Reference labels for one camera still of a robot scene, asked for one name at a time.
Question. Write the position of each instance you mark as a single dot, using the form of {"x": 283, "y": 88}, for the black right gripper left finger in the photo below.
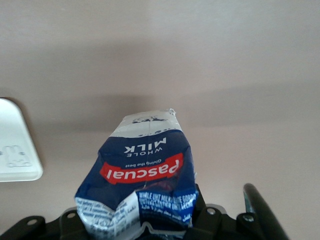
{"x": 55, "y": 230}

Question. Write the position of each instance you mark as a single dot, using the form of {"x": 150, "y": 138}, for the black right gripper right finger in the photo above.
{"x": 215, "y": 225}

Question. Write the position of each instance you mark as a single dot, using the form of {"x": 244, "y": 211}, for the blue white milk carton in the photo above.
{"x": 140, "y": 160}

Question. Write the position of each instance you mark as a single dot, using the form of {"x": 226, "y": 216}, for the cream tray with rabbit print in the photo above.
{"x": 15, "y": 140}

